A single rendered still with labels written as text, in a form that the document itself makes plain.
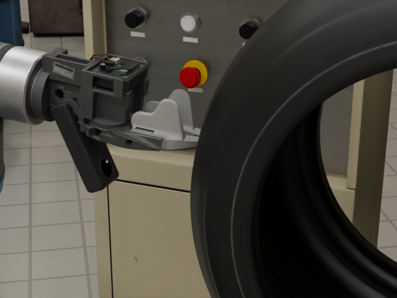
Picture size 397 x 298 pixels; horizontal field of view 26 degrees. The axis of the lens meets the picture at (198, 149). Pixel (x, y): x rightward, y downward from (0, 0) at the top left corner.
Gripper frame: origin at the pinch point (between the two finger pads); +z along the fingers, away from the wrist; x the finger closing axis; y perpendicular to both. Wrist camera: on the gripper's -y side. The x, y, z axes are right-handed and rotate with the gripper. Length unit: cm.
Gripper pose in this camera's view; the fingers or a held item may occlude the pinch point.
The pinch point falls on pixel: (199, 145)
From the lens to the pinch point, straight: 98.7
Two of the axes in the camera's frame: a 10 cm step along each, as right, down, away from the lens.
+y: 1.0, -9.0, -4.2
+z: 9.3, 2.3, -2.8
